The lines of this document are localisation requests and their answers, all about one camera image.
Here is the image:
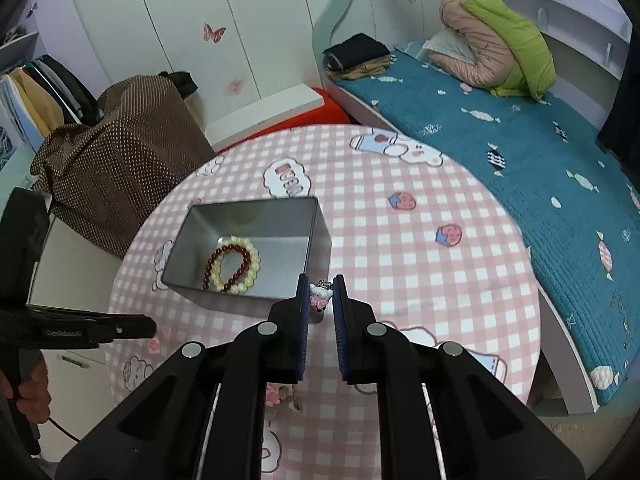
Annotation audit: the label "red cushion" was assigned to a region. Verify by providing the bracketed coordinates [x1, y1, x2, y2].
[215, 87, 352, 155]

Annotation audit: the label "person's left hand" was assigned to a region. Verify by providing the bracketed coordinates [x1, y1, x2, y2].
[0, 359, 52, 427]

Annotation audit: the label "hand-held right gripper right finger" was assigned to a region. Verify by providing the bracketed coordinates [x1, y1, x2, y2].
[333, 273, 585, 480]

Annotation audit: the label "round pink checkered table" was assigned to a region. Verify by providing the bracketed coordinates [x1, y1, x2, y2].
[107, 123, 544, 480]

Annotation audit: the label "black cable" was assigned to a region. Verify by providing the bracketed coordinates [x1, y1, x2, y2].
[47, 414, 83, 445]

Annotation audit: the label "brown polka dot cloth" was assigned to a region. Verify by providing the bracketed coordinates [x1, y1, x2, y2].
[29, 74, 219, 259]

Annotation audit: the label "pale yellow bead bracelet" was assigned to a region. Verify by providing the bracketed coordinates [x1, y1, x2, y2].
[207, 234, 262, 294]

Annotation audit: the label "white wall shelf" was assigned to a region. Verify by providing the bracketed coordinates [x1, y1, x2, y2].
[449, 0, 634, 87]

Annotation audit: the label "pink charm keychain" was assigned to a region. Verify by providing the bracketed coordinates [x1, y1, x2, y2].
[264, 382, 306, 414]

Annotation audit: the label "white board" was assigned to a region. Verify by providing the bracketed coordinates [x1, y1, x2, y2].
[204, 83, 352, 154]

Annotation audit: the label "folded dark clothes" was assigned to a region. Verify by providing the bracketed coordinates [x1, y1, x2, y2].
[322, 33, 392, 74]

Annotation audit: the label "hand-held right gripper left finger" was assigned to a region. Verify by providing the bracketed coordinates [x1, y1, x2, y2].
[56, 273, 309, 480]

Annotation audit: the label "teal blue bed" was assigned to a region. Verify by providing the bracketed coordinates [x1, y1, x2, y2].
[332, 41, 640, 407]

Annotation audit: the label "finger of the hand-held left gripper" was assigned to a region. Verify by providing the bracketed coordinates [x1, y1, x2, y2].
[96, 312, 159, 345]

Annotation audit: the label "white wardrobe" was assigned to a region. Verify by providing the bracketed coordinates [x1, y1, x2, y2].
[64, 0, 347, 137]

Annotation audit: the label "white folded cloth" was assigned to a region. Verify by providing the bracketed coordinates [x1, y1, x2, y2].
[423, 29, 473, 65]

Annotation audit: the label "white cabinet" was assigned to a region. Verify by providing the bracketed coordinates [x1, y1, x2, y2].
[27, 205, 128, 463]

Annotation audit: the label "black garment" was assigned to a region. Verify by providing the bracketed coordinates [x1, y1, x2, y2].
[158, 70, 199, 99]

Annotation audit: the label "green and pink quilt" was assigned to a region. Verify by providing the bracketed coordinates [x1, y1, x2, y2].
[425, 0, 557, 102]

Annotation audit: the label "dark hanging cloth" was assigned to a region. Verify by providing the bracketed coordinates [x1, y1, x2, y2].
[597, 24, 640, 187]

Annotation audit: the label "dark red bead bracelet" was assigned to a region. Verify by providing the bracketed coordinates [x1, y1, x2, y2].
[202, 240, 252, 292]

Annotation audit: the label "rectangular metal tin box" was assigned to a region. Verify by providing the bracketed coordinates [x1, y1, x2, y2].
[160, 196, 333, 320]

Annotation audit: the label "white bear charm keychain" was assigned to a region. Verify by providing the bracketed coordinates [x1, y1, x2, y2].
[308, 279, 335, 324]

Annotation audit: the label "row of hanging clothes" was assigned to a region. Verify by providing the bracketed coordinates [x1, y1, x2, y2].
[0, 54, 102, 157]

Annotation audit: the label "folded mustard garment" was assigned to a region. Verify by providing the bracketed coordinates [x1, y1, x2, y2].
[326, 56, 397, 82]

